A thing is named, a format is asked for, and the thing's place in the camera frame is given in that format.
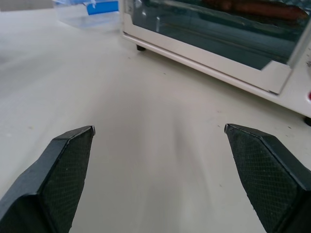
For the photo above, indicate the clear plastic container blue lid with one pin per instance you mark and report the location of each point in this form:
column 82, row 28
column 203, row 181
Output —
column 90, row 14

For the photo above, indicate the blurry dark red object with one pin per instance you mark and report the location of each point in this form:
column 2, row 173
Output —
column 309, row 95

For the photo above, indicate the brown sausage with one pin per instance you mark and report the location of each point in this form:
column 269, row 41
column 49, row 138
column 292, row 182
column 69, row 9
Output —
column 262, row 8

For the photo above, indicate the glass oven door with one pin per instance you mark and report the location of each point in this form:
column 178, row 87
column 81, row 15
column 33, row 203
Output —
column 209, row 29

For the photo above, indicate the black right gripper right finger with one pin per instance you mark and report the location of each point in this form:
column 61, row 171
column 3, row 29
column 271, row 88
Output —
column 267, row 174

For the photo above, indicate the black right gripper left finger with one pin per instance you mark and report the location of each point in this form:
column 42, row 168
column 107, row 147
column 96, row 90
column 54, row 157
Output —
column 53, row 174

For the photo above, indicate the white toaster oven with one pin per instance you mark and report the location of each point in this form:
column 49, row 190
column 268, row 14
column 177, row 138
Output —
column 218, row 60

